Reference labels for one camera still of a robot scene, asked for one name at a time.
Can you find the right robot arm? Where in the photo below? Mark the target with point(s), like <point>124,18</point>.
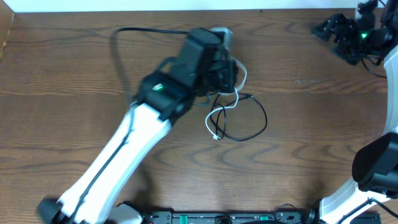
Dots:
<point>374,171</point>

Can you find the cardboard side panel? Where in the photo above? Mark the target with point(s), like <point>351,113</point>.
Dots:
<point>6,20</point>

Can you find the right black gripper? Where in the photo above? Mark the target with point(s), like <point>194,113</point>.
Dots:
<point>337,35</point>

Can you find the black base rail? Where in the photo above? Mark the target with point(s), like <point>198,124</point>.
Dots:
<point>217,218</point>

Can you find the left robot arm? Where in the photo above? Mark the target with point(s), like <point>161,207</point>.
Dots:
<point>203,66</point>

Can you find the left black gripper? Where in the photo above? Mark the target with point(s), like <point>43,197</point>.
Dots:
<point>228,75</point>

